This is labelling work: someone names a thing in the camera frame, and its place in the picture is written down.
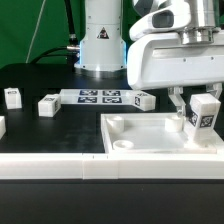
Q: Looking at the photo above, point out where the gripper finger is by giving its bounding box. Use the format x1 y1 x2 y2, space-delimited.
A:
206 83 223 99
168 87 186 116

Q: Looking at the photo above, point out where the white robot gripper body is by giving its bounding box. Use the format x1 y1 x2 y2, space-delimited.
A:
127 31 224 90

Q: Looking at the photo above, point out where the white square table top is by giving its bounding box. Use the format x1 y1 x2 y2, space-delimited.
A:
101 113 224 154

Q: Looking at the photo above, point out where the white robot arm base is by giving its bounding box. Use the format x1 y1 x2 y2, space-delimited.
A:
74 0 126 78

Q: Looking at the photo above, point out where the white tag base board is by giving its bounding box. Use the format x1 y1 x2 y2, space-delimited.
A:
60 89 138 105

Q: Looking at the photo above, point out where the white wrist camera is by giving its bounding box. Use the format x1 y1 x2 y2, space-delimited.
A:
129 5 190 41

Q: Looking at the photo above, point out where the black cable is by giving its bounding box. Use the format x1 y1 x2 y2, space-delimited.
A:
29 0 81 64

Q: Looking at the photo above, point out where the white thin cable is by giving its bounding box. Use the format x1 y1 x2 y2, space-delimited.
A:
25 0 48 64

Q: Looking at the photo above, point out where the white front fence rail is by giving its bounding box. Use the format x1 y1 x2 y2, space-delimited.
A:
0 153 224 180

